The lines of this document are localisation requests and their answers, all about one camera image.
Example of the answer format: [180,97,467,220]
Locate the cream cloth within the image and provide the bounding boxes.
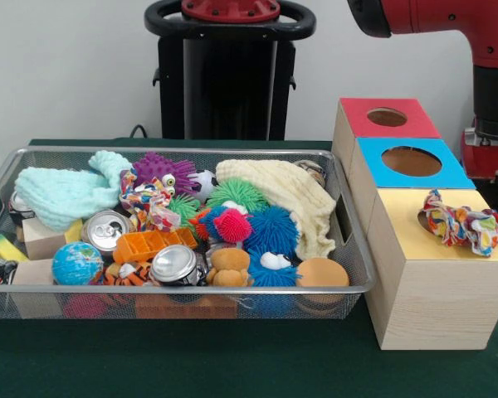
[214,158,337,260]

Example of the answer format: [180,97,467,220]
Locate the silver drink can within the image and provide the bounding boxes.
[150,244,200,287]
[82,210,133,255]

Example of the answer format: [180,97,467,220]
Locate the pink spiky ball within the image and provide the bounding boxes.
[213,208,254,244]

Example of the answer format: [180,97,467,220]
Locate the colourful knotted rope toy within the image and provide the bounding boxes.
[119,168,180,233]
[417,189,498,258]

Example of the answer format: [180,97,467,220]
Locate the silver mesh bin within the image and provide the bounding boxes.
[0,145,378,320]

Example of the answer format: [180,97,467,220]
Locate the wooden box with three holes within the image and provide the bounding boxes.
[330,97,498,352]

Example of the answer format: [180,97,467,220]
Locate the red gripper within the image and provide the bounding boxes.
[459,128,498,179]

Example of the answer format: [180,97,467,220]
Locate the orange plush toy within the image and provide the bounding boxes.
[206,247,253,288]

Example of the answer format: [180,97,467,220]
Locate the purple spiky ball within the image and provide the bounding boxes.
[131,151,198,196]

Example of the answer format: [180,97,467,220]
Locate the blue spiky ball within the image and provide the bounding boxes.
[247,206,300,250]

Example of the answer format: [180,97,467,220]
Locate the orange plastic crate toy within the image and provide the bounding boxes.
[113,226,199,265]

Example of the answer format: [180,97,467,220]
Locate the small soccer ball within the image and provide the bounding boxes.
[188,168,219,202]

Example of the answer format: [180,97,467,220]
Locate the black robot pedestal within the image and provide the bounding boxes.
[144,0,317,141]

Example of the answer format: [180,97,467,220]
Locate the blue globe ball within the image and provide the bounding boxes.
[51,241,105,286]

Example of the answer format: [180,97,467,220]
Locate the mint green cloth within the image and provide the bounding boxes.
[14,149,133,232]

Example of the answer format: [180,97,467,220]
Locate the dark green cloth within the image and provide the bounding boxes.
[0,138,498,398]

